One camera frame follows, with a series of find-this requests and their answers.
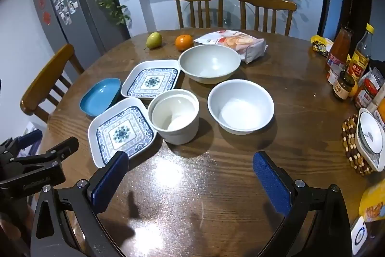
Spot wooden beaded trivet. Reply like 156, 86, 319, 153
341, 114, 377, 176

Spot stacked small white bowls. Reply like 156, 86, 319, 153
354, 108, 385, 172

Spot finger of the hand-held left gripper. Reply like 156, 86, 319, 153
0, 137, 79, 181
0, 128, 43, 155

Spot yellow capped vinegar bottle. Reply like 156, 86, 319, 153
346, 23, 375, 80

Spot orange tangerine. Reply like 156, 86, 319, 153
175, 34, 194, 52

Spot grey refrigerator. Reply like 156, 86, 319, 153
31, 0, 131, 58

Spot green pear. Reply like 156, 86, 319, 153
146, 32, 163, 51

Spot medium white bowl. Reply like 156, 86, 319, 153
207, 79, 275, 135

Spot dark wooden door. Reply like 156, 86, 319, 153
342, 0, 374, 44

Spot beige tube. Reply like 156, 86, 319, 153
368, 85, 385, 115

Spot black cloth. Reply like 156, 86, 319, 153
368, 58, 385, 71

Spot large pale grey bowl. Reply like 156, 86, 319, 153
178, 45, 241, 85

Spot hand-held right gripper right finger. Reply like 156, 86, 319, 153
253, 151, 352, 257

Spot dark lid brown sauce jar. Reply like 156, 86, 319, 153
333, 71, 356, 100

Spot yellow cardboard box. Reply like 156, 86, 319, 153
359, 184, 385, 223

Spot red sauce bottle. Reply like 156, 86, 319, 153
325, 25, 353, 74

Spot white gadget blue ring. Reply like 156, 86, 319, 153
350, 216, 368, 256

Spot plain blue dish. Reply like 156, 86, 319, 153
79, 78, 122, 118

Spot red lid chili jar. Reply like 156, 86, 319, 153
354, 78, 379, 109

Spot small deep white bowl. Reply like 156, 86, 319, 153
147, 89, 200, 145

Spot white snack bag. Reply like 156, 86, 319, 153
194, 30, 268, 64

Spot yellow snack packet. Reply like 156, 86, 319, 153
310, 35, 334, 57

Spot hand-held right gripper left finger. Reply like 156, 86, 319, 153
30, 151, 130, 257

